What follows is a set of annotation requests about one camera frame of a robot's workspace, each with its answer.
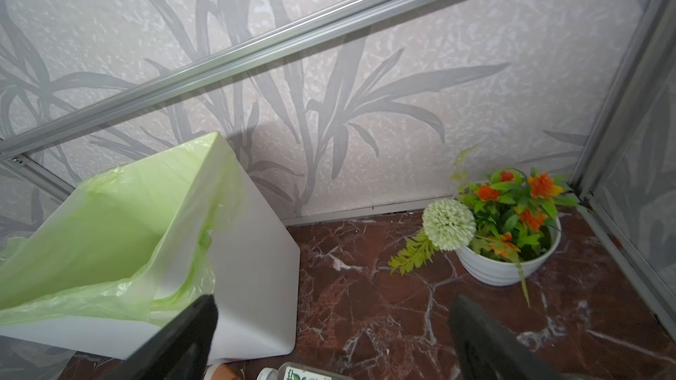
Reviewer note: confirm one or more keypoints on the white bin with green liner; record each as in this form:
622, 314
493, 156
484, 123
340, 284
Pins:
133, 247

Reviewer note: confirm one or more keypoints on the clear bottle lime label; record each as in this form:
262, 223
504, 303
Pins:
295, 371

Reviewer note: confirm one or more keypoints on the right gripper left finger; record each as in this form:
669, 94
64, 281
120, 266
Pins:
180, 350

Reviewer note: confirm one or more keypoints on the white pot with flowers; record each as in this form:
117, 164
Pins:
502, 229

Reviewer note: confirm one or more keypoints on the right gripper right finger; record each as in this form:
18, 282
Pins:
487, 350

